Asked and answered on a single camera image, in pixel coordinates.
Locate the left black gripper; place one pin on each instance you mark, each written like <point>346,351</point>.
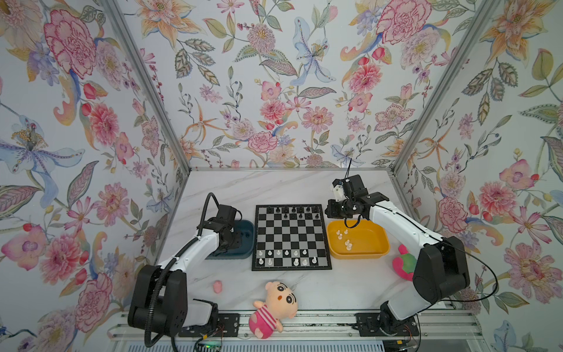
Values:
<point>237,243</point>

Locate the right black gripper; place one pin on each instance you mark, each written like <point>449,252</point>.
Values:
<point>341,209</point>

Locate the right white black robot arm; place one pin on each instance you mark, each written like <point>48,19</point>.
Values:
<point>441,266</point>

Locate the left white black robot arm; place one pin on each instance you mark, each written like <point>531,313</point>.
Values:
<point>160,303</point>

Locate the teal plastic tray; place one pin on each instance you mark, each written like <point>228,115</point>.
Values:
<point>245,229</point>

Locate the yellow plastic tray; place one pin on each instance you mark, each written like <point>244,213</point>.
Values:
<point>366,241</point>

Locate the small pink eraser toy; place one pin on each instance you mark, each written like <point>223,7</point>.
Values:
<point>217,287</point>

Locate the black and white chessboard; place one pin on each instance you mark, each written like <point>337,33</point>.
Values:
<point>290,238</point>

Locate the pink striped plush doll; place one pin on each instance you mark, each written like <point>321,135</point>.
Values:
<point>280,303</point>

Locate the pink green plush toy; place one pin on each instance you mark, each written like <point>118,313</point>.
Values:
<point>404,264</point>

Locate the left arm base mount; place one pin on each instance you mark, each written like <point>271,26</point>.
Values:
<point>222,325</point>

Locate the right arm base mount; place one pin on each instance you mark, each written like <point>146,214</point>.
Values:
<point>370,324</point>

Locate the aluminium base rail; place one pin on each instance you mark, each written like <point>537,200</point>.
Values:
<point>434,324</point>

